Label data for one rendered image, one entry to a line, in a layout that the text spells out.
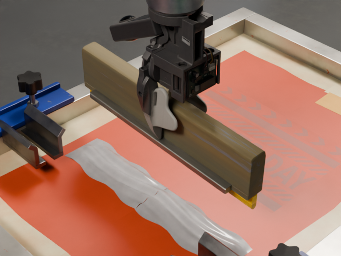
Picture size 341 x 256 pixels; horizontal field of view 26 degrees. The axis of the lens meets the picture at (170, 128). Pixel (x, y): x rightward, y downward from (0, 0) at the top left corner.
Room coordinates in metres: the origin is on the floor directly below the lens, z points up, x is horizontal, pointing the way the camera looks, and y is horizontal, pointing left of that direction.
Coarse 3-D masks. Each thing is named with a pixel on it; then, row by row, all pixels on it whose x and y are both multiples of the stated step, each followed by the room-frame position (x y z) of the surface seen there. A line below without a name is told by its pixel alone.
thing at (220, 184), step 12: (96, 96) 0.96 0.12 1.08; (108, 108) 0.93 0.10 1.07; (120, 108) 0.93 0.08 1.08; (132, 120) 0.90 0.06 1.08; (144, 132) 0.87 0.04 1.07; (156, 144) 0.85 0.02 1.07; (168, 144) 0.84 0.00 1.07; (180, 156) 0.82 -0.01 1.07; (192, 168) 0.80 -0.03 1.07; (204, 168) 0.79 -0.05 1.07; (216, 180) 0.77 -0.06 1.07
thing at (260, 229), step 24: (312, 120) 1.06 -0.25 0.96; (336, 120) 1.06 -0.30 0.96; (336, 144) 1.00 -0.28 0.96; (336, 168) 0.93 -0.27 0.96; (192, 192) 0.87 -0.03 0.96; (216, 192) 0.87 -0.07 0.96; (312, 192) 0.87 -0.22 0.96; (336, 192) 0.87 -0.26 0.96; (216, 216) 0.82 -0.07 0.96; (240, 216) 0.82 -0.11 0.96; (264, 216) 0.82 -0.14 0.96; (288, 216) 0.82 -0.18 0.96; (312, 216) 0.82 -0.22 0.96; (96, 240) 0.77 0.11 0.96; (120, 240) 0.77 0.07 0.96; (144, 240) 0.77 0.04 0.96; (168, 240) 0.77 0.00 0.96; (264, 240) 0.77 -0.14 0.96
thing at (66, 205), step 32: (224, 64) 1.26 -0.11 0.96; (256, 64) 1.26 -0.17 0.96; (256, 96) 1.14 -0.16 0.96; (288, 96) 1.14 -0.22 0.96; (128, 128) 1.04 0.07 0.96; (64, 160) 0.95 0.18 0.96; (128, 160) 0.95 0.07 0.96; (160, 160) 0.95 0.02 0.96; (0, 192) 0.87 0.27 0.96; (32, 192) 0.87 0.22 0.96; (64, 192) 0.87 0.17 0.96; (96, 192) 0.87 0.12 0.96; (32, 224) 0.80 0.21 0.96; (64, 224) 0.80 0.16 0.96; (96, 224) 0.80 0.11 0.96
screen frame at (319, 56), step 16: (224, 16) 1.39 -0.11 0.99; (240, 16) 1.39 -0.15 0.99; (256, 16) 1.39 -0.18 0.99; (208, 32) 1.32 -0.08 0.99; (224, 32) 1.34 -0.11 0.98; (240, 32) 1.37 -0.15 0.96; (256, 32) 1.35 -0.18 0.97; (272, 32) 1.32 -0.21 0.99; (288, 32) 1.32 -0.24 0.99; (288, 48) 1.29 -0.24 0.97; (304, 48) 1.26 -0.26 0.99; (320, 48) 1.26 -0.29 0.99; (320, 64) 1.23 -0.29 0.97; (336, 64) 1.21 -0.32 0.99; (80, 96) 1.09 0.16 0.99; (64, 112) 1.06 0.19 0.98; (80, 112) 1.08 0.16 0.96; (0, 144) 0.97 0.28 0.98; (0, 240) 0.73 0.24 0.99; (16, 240) 0.73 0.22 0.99; (336, 240) 0.73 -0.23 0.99
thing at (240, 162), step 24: (96, 48) 0.99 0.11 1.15; (96, 72) 0.97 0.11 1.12; (120, 72) 0.93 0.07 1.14; (120, 96) 0.93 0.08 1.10; (168, 96) 0.87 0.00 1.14; (144, 120) 0.89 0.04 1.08; (192, 120) 0.82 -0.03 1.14; (216, 120) 0.82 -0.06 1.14; (192, 144) 0.82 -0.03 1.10; (216, 144) 0.78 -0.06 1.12; (240, 144) 0.77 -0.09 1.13; (216, 168) 0.78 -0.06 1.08; (240, 168) 0.75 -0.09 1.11; (240, 192) 0.75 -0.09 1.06
